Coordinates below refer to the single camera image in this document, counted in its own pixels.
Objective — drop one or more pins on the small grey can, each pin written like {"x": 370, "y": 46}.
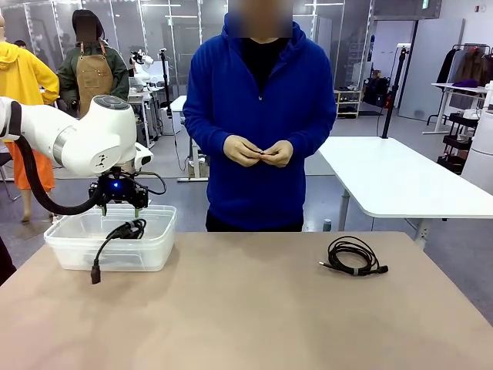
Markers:
{"x": 327, "y": 225}

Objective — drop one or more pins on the black tripod pole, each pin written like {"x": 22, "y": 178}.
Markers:
{"x": 393, "y": 96}

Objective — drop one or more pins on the person's right hand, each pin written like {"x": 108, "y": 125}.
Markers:
{"x": 240, "y": 152}

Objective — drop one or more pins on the person's left forearm blue sleeve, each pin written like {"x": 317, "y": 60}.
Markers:
{"x": 312, "y": 131}

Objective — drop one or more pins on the purple cloth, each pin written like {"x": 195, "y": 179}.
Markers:
{"x": 466, "y": 83}

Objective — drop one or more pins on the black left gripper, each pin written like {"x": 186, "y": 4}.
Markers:
{"x": 119, "y": 192}

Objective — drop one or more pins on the black bags pile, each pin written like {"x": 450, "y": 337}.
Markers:
{"x": 377, "y": 92}

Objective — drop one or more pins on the person's right forearm blue sleeve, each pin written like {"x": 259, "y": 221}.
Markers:
{"x": 204, "y": 127}

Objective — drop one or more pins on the thin background camera tripod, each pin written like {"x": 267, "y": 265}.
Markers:
{"x": 166, "y": 85}

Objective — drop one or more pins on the white background desk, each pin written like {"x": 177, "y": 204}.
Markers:
{"x": 462, "y": 89}

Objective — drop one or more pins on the person in brown apron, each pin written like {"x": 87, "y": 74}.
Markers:
{"x": 92, "y": 77}

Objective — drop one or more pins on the person in blue hoodie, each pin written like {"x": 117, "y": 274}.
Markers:
{"x": 262, "y": 185}

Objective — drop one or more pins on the white side table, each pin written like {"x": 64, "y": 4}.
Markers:
{"x": 385, "y": 165}

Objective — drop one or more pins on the clear plastic storage container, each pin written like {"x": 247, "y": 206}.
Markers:
{"x": 161, "y": 246}

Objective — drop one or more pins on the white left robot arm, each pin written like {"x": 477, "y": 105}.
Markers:
{"x": 96, "y": 135}

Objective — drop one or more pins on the black trolley cart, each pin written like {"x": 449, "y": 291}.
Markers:
{"x": 458, "y": 142}

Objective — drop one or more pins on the clothes rack with coats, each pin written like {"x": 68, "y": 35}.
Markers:
{"x": 471, "y": 65}

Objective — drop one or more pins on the white cylindrical column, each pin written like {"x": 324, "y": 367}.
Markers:
{"x": 481, "y": 154}

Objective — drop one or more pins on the wooden shoe rack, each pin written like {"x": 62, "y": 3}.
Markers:
{"x": 348, "y": 109}

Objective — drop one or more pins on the grey background workbench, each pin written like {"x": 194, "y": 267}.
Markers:
{"x": 144, "y": 92}

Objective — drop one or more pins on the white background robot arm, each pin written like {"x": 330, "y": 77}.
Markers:
{"x": 142, "y": 73}

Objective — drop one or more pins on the person's left hand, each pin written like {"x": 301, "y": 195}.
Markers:
{"x": 280, "y": 154}

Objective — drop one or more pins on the person in yellow hoodie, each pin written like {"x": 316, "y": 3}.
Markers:
{"x": 23, "y": 77}

